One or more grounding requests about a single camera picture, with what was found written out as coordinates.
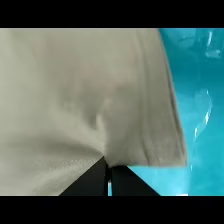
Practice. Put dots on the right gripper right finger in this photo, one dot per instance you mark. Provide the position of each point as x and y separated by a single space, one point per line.
128 183

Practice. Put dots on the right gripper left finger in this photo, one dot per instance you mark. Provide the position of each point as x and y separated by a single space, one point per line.
90 181

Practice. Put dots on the beige garment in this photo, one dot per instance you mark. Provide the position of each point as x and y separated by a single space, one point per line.
76 100

